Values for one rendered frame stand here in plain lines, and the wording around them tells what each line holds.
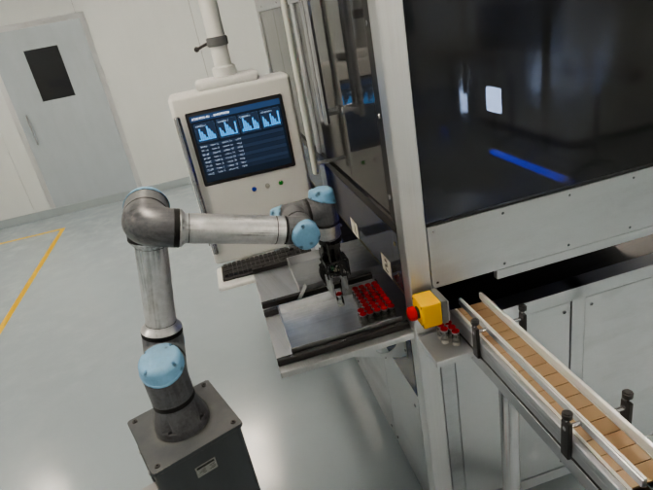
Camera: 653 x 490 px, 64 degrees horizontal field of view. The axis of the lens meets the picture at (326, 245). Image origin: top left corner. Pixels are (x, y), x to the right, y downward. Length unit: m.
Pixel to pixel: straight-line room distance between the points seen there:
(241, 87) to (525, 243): 1.27
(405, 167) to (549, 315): 0.70
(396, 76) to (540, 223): 0.60
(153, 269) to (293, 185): 1.02
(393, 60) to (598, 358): 1.21
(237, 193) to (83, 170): 4.88
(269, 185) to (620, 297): 1.40
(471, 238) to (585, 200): 0.35
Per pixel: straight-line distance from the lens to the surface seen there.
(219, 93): 2.22
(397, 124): 1.29
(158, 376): 1.44
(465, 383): 1.73
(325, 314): 1.70
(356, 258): 2.01
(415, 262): 1.43
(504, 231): 1.52
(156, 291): 1.49
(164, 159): 6.93
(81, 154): 7.01
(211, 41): 2.26
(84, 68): 6.85
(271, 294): 1.89
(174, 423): 1.53
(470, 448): 1.92
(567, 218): 1.63
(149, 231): 1.30
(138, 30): 6.77
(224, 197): 2.30
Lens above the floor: 1.78
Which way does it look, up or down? 24 degrees down
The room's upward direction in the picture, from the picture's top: 11 degrees counter-clockwise
